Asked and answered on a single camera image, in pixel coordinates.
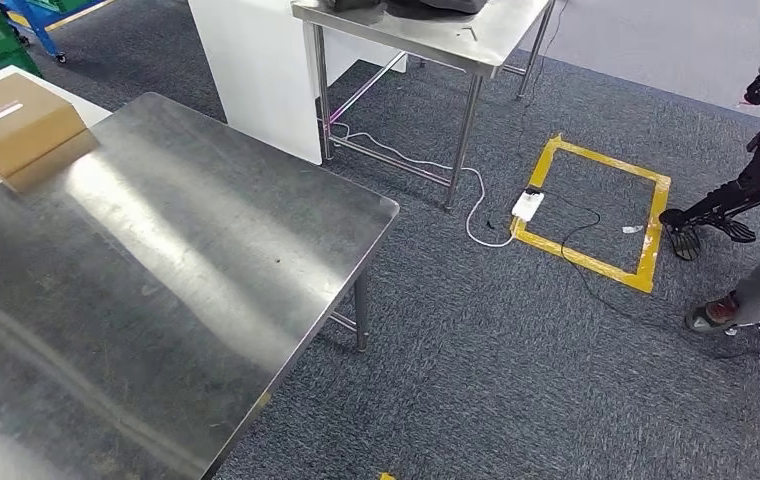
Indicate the stainless steel workbench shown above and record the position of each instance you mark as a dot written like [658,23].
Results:
[155,265]

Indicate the dark grey moulded part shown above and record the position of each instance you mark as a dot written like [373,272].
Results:
[446,5]

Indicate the white power strip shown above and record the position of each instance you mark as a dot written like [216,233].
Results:
[527,206]

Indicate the stainless steel table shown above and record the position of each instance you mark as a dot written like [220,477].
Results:
[433,33]

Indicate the white partition panel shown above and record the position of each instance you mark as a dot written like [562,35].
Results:
[254,66]

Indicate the small hex key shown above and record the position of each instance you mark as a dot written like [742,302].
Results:
[473,32]

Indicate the small black device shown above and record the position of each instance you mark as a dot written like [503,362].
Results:
[353,4]

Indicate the white paper scrap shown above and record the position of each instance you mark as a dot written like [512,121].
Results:
[633,229]

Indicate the standing humanoid robot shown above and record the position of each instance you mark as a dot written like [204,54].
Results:
[751,182]

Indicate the brown cardboard box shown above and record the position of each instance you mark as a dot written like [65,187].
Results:
[16,132]

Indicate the blue wheeled cart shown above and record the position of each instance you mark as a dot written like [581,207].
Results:
[42,33]

